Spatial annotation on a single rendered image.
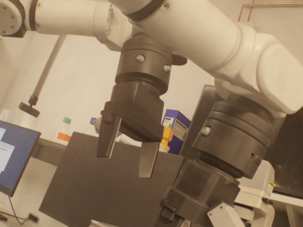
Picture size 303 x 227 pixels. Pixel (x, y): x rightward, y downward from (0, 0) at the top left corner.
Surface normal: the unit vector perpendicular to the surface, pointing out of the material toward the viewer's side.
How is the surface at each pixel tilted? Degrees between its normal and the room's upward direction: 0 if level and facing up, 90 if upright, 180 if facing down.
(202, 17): 101
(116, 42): 76
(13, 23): 151
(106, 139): 90
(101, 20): 119
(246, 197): 90
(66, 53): 90
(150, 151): 90
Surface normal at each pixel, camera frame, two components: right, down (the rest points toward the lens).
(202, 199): -0.17, -0.22
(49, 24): -0.06, 0.65
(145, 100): 0.84, -0.07
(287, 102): 0.54, 0.20
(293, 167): -0.50, -0.45
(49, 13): 0.00, 0.23
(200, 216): 0.70, 0.31
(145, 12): -0.05, 0.87
